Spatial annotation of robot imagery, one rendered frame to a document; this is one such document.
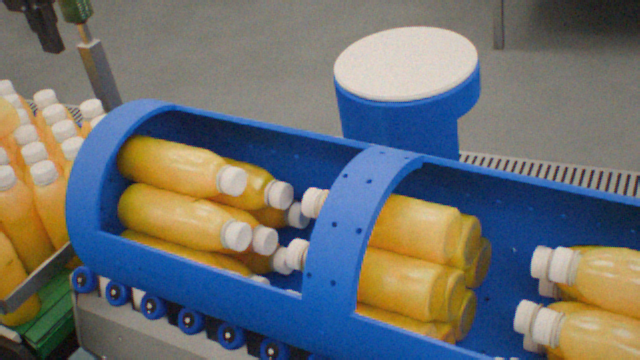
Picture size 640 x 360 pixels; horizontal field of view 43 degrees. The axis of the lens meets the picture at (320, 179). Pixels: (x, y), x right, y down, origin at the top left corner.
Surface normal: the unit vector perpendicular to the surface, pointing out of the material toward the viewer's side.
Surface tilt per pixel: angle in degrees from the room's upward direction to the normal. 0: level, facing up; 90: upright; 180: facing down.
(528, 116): 0
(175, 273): 82
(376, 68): 0
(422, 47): 0
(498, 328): 22
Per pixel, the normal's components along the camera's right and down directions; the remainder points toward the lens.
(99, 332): -0.53, 0.28
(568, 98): -0.15, -0.79
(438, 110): 0.35, 0.52
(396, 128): -0.25, 0.61
